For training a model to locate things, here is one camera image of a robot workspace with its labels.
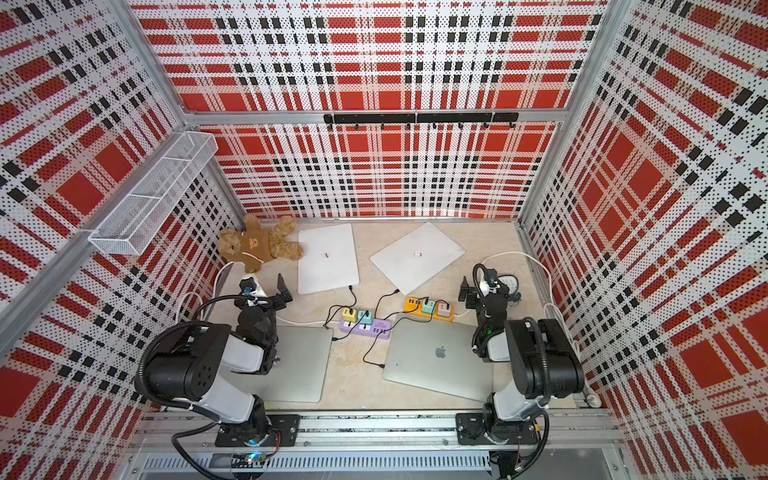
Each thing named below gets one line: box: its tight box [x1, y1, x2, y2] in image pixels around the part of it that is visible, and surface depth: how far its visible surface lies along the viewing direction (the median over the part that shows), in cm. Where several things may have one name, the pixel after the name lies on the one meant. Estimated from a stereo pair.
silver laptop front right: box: [382, 319, 494, 403], surface depth 91 cm
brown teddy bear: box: [218, 214, 304, 273], surface depth 107 cm
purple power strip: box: [339, 319, 393, 340], surface depth 90 cm
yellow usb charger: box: [342, 308, 357, 323], surface depth 89 cm
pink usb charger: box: [438, 303, 451, 318], surface depth 90 cm
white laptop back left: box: [298, 223, 359, 295], surface depth 113 cm
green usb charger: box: [422, 299, 436, 315], surface depth 90 cm
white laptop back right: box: [370, 222, 466, 296], surface depth 110 cm
